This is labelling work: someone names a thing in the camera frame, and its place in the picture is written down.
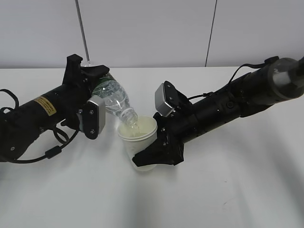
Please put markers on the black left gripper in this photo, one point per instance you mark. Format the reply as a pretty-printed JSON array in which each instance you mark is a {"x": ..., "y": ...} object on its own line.
[{"x": 80, "y": 82}]

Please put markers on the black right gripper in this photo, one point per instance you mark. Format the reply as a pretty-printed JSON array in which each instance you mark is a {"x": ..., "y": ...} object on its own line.
[{"x": 172, "y": 132}]

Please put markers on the white paper cup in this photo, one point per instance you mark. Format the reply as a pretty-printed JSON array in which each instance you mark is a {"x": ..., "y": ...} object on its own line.
[{"x": 135, "y": 144}]

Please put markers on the clear green-label water bottle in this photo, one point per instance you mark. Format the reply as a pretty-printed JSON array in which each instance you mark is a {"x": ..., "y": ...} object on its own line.
[{"x": 116, "y": 100}]

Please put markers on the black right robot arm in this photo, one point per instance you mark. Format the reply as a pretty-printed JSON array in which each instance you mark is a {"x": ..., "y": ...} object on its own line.
[{"x": 274, "y": 81}]

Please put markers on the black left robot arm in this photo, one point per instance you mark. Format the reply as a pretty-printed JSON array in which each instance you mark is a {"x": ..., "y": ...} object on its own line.
[{"x": 22, "y": 125}]

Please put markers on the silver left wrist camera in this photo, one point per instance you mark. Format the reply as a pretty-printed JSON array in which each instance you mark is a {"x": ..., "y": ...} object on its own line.
[{"x": 93, "y": 117}]

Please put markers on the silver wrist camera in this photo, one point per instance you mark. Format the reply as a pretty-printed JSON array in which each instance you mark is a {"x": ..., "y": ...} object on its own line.
[
  {"x": 161, "y": 105},
  {"x": 93, "y": 117}
]

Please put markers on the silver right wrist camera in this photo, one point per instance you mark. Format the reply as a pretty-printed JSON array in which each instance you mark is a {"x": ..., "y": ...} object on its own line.
[{"x": 161, "y": 105}]

